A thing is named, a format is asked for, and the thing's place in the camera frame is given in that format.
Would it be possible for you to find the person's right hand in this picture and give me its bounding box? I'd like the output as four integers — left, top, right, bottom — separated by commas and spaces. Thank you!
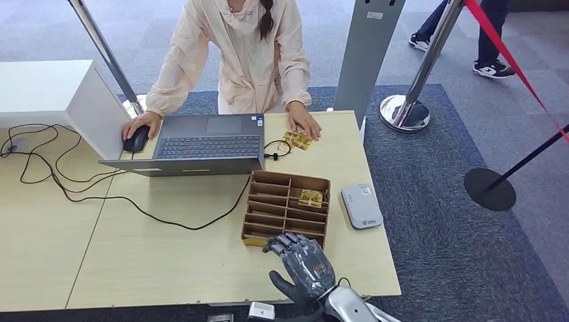
121, 111, 163, 141

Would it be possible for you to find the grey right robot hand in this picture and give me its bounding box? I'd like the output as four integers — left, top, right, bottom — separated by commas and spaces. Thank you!
262, 231, 338, 307

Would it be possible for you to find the person's left hand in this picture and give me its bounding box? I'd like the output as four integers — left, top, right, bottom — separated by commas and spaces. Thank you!
287, 101, 322, 142

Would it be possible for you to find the gold patterned ID card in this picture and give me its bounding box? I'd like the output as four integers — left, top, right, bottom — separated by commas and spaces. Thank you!
293, 131, 315, 151

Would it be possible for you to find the black computer mouse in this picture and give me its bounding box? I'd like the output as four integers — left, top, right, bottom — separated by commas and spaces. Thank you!
122, 124, 151, 154

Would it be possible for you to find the gold key card stack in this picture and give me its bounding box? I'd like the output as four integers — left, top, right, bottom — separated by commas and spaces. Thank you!
298, 189, 324, 209

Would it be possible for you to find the wooden card organizer box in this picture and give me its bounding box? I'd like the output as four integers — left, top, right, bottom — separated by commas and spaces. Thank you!
241, 170, 332, 250

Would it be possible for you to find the person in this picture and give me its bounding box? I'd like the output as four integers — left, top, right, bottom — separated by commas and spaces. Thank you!
144, 0, 322, 142
408, 0, 517, 80

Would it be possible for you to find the white card reader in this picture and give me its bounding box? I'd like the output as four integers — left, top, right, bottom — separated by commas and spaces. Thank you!
341, 184, 384, 231

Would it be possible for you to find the grey laptop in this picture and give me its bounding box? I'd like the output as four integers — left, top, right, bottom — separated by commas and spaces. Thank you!
98, 113, 266, 178

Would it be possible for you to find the grey kiosk stand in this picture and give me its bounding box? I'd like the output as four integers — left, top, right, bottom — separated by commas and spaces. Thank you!
332, 0, 407, 143

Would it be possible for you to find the white cabinet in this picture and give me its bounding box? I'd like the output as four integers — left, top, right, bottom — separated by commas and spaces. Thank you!
0, 58, 131, 160

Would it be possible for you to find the short looped black cable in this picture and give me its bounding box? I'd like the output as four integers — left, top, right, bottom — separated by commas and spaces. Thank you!
263, 140, 293, 162

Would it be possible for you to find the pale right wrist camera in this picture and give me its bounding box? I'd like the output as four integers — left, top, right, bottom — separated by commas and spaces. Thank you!
247, 301, 325, 322

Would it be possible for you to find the chrome stanchion post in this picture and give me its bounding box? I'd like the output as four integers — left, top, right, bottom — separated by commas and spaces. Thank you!
67, 0, 148, 120
378, 0, 466, 133

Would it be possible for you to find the thin black mouse cable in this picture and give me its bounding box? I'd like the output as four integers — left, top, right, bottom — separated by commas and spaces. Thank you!
19, 133, 135, 194

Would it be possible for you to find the long black power cable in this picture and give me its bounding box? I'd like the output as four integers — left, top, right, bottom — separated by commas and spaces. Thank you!
0, 123, 254, 232

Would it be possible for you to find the black stanchion post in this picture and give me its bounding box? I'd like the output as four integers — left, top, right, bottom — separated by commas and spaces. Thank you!
463, 124, 569, 212

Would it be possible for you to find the red barrier rope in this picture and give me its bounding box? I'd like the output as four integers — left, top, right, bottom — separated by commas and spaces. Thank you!
463, 0, 569, 146

